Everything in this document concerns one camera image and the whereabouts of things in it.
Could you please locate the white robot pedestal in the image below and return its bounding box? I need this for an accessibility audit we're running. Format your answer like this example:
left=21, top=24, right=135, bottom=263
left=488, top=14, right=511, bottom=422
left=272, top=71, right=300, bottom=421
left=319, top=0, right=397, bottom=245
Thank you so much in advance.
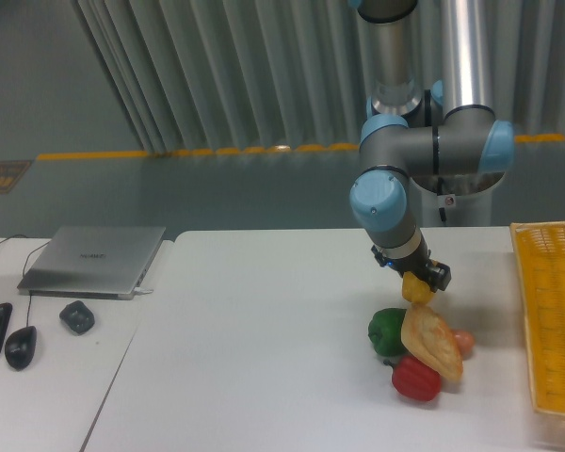
left=409, top=172, right=505, bottom=227

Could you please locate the green bell pepper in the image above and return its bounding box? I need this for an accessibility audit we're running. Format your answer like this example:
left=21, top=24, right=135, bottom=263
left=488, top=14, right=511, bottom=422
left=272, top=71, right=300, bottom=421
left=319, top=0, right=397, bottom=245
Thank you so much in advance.
left=367, top=308, right=406, bottom=357

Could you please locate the silver closed laptop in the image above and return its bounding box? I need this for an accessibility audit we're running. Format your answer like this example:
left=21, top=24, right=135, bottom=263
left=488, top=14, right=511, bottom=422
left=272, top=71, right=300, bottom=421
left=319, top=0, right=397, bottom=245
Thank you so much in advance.
left=18, top=226, right=166, bottom=299

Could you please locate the black mouse cable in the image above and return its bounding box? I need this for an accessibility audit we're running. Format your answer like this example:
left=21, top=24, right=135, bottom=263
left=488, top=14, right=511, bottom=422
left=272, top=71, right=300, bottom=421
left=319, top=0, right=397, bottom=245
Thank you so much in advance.
left=22, top=244, right=52, bottom=329

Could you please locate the black computer mouse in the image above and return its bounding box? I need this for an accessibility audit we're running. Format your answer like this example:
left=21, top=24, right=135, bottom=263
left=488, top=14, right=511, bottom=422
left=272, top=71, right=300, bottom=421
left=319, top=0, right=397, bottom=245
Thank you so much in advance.
left=4, top=326, right=37, bottom=371

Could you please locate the red bell pepper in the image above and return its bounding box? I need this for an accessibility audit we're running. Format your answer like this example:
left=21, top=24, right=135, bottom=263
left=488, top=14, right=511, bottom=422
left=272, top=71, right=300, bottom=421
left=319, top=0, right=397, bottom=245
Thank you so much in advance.
left=383, top=355, right=442, bottom=402

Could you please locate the small black device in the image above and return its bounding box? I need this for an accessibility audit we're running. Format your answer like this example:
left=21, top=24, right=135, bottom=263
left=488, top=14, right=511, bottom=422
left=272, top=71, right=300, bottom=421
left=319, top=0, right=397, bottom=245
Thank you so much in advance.
left=59, top=300, right=95, bottom=335

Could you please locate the yellow bell pepper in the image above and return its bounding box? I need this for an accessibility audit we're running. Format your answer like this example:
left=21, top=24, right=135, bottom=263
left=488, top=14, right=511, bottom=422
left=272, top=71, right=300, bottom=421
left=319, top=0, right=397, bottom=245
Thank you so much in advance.
left=401, top=271, right=435, bottom=305

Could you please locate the flat toasted bread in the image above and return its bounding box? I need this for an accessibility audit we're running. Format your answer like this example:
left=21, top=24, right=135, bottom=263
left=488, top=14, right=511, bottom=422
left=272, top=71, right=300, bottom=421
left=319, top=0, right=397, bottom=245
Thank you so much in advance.
left=400, top=304, right=463, bottom=382

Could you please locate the black cable on pedestal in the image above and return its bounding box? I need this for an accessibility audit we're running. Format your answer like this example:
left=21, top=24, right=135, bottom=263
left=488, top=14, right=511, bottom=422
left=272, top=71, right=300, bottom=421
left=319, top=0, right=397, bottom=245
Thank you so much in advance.
left=435, top=176, right=447, bottom=224

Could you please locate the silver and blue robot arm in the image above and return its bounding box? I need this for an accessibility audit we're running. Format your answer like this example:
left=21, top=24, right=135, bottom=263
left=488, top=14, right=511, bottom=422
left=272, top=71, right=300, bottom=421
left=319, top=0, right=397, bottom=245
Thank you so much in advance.
left=349, top=1, right=515, bottom=292

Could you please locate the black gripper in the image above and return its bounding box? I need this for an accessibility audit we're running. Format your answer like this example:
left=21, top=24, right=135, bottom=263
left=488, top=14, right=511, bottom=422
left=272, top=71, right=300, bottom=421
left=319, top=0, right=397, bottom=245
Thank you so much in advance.
left=369, top=228, right=451, bottom=292

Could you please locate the pink egg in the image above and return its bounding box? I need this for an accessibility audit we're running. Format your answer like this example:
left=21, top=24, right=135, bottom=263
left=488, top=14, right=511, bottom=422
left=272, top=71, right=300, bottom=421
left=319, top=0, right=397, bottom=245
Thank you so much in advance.
left=453, top=330, right=476, bottom=357

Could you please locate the yellow woven basket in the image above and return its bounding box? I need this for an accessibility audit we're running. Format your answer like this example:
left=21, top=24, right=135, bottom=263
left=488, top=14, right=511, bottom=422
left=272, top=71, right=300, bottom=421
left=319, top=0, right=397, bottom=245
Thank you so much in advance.
left=510, top=221, right=565, bottom=416

